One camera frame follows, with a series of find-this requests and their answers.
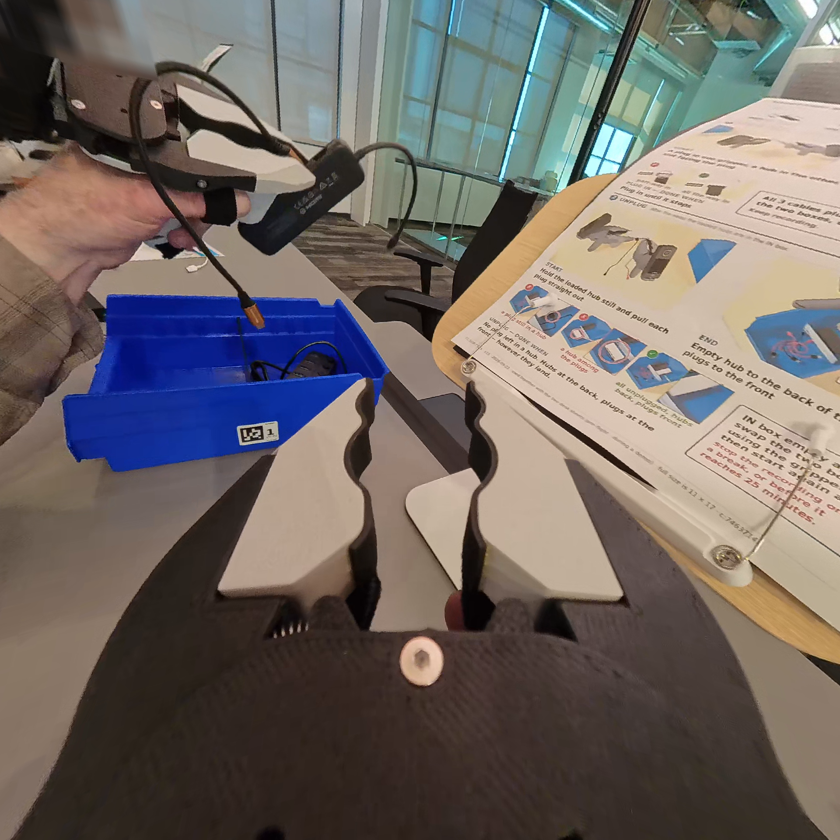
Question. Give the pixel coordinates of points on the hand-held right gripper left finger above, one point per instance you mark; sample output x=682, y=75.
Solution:
x=289, y=525

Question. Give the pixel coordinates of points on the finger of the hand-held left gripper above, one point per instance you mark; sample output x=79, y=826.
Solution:
x=282, y=204
x=236, y=121

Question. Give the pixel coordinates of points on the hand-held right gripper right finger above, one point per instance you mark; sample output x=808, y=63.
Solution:
x=551, y=538

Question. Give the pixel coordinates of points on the slim black usb hub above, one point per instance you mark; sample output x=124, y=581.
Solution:
x=313, y=194

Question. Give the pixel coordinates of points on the blue plastic bin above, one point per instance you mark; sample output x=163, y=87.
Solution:
x=171, y=407

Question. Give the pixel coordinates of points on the person's left forearm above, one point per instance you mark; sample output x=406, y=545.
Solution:
x=40, y=341

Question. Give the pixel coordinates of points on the person's left hand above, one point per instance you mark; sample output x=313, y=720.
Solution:
x=79, y=210

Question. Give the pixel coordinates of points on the instruction sheet on stand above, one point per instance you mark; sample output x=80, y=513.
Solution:
x=505, y=263

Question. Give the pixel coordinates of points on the printed instruction sheet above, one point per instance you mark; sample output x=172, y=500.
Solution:
x=709, y=302

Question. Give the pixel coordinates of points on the black pole stand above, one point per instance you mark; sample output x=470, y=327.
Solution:
x=610, y=92

